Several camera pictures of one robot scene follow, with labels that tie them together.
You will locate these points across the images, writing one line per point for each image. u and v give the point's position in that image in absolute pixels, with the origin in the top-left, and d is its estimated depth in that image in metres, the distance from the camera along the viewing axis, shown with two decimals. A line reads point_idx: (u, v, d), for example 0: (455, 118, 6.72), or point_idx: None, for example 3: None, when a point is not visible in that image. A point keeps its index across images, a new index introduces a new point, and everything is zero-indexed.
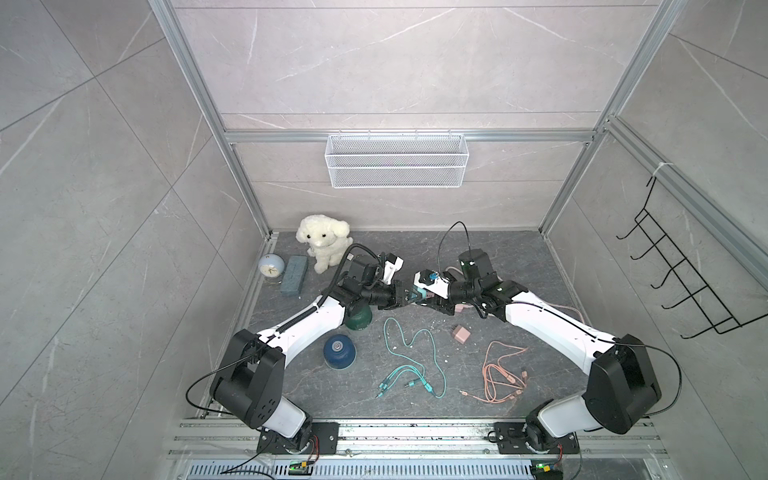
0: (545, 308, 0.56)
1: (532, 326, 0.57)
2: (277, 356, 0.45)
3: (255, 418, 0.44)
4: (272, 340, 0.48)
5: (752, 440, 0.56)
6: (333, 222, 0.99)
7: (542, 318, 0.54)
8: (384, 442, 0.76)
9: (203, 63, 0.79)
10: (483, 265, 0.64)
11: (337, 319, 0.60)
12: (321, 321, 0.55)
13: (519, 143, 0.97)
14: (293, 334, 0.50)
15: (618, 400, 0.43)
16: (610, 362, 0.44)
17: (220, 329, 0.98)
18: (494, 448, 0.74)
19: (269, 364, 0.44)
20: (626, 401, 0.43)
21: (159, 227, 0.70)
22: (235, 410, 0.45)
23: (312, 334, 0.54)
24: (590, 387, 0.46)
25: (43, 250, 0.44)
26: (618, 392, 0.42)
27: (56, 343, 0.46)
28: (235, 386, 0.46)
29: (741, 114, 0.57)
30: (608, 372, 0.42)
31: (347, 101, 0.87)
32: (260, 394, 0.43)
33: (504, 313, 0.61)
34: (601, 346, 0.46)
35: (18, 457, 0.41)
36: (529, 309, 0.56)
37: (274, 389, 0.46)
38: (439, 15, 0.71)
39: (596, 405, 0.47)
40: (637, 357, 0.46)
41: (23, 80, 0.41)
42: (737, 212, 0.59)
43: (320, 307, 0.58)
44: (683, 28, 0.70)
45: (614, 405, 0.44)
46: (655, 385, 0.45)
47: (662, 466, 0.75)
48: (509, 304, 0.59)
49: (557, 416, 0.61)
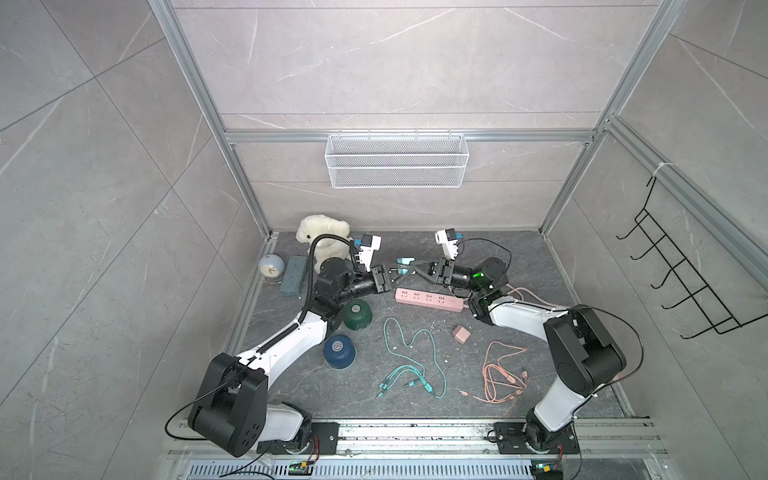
0: (516, 301, 0.65)
1: (509, 320, 0.65)
2: (260, 378, 0.44)
3: (238, 445, 0.42)
4: (253, 362, 0.46)
5: (752, 439, 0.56)
6: (333, 221, 0.99)
7: (511, 306, 0.64)
8: (384, 442, 0.76)
9: (203, 63, 0.79)
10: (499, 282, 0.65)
11: (320, 333, 0.59)
12: (303, 338, 0.54)
13: (520, 143, 0.97)
14: (274, 353, 0.49)
15: (570, 353, 0.49)
16: (561, 324, 0.50)
17: (220, 329, 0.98)
18: (494, 448, 0.74)
19: (252, 386, 0.42)
20: (578, 354, 0.48)
21: (159, 227, 0.70)
22: (217, 438, 0.42)
23: (295, 351, 0.53)
24: (555, 355, 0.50)
25: (42, 250, 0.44)
26: (568, 347, 0.49)
27: (56, 343, 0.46)
28: (217, 414, 0.44)
29: (741, 114, 0.57)
30: (557, 329, 0.50)
31: (347, 101, 0.87)
32: (243, 419, 0.42)
33: (490, 318, 0.71)
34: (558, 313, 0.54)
35: (18, 457, 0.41)
36: (506, 303, 0.66)
37: (258, 413, 0.44)
38: (439, 15, 0.71)
39: (562, 370, 0.52)
40: (588, 320, 0.51)
41: (24, 80, 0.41)
42: (737, 212, 0.59)
43: (301, 324, 0.57)
44: (683, 28, 0.70)
45: (571, 361, 0.49)
46: (613, 346, 0.50)
47: (662, 466, 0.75)
48: (493, 306, 0.68)
49: (551, 408, 0.62)
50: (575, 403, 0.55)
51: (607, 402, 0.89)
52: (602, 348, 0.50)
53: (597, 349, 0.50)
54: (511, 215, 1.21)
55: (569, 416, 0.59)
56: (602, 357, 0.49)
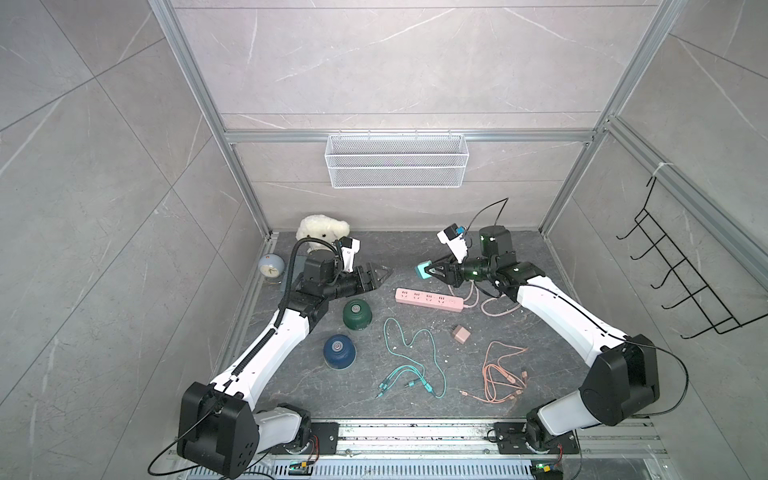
0: (559, 294, 0.55)
1: (542, 312, 0.56)
2: (240, 403, 0.41)
3: (234, 468, 0.41)
4: (229, 387, 0.43)
5: (752, 440, 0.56)
6: (333, 221, 0.99)
7: (552, 303, 0.54)
8: (384, 442, 0.76)
9: (203, 63, 0.79)
10: (503, 243, 0.62)
11: (302, 329, 0.55)
12: (282, 342, 0.51)
13: (520, 143, 0.97)
14: (253, 370, 0.46)
15: (618, 400, 0.43)
16: (619, 365, 0.42)
17: (219, 329, 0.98)
18: (494, 448, 0.74)
19: (232, 414, 0.40)
20: (625, 401, 0.43)
21: (159, 227, 0.70)
22: (212, 464, 0.41)
23: (278, 358, 0.50)
24: (591, 383, 0.47)
25: (43, 250, 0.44)
26: (619, 394, 0.43)
27: (56, 343, 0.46)
28: (207, 441, 0.42)
29: (741, 114, 0.57)
30: (616, 375, 0.42)
31: (347, 101, 0.87)
32: (231, 446, 0.40)
33: (516, 294, 0.61)
34: (611, 341, 0.46)
35: (18, 457, 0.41)
36: (543, 293, 0.56)
37: (248, 434, 0.43)
38: (439, 15, 0.71)
39: (591, 397, 0.48)
40: (646, 360, 0.46)
41: (24, 80, 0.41)
42: (737, 212, 0.59)
43: (278, 328, 0.52)
44: (683, 28, 0.70)
45: (613, 404, 0.44)
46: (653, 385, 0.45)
47: (662, 466, 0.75)
48: (521, 285, 0.58)
49: (557, 416, 0.62)
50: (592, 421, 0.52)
51: None
52: (641, 385, 0.46)
53: (634, 379, 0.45)
54: (511, 215, 1.21)
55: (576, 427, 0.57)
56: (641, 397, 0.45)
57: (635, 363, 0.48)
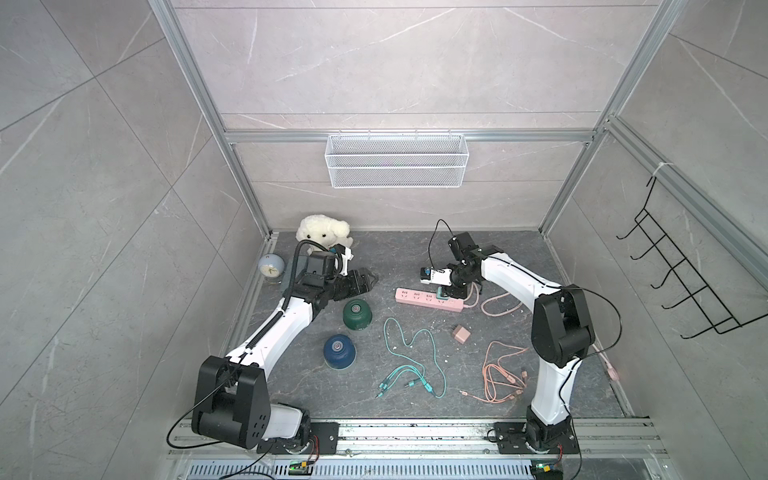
0: (511, 261, 0.66)
1: (499, 279, 0.67)
2: (256, 372, 0.43)
3: (250, 438, 0.43)
4: (245, 358, 0.46)
5: (752, 439, 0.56)
6: (333, 222, 0.99)
7: (505, 269, 0.64)
8: (384, 442, 0.76)
9: (203, 63, 0.79)
10: (464, 240, 0.78)
11: (308, 314, 0.59)
12: (290, 324, 0.54)
13: (519, 143, 0.97)
14: (265, 345, 0.48)
15: (554, 334, 0.52)
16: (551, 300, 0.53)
17: (220, 329, 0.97)
18: (494, 448, 0.74)
19: (249, 382, 0.42)
20: (562, 335, 0.52)
21: (159, 227, 0.70)
22: (228, 435, 0.43)
23: (286, 338, 0.53)
24: (535, 325, 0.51)
25: (42, 250, 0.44)
26: (553, 326, 0.52)
27: (56, 343, 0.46)
28: (222, 414, 0.44)
29: (741, 114, 0.57)
30: (546, 306, 0.52)
31: (347, 101, 0.87)
32: (246, 415, 0.42)
33: (481, 268, 0.71)
34: (548, 289, 0.56)
35: (18, 457, 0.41)
36: (499, 262, 0.67)
37: (262, 405, 0.45)
38: (439, 15, 0.71)
39: (538, 341, 0.57)
40: (577, 303, 0.55)
41: (23, 79, 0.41)
42: (737, 211, 0.59)
43: (286, 311, 0.56)
44: (683, 28, 0.70)
45: (551, 339, 0.53)
46: (589, 327, 0.53)
47: (662, 466, 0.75)
48: (483, 260, 0.69)
49: (541, 394, 0.65)
50: (559, 381, 0.58)
51: (607, 402, 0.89)
52: (578, 327, 0.54)
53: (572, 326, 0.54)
54: (511, 215, 1.21)
55: (562, 406, 0.62)
56: (578, 337, 0.53)
57: (570, 309, 0.57)
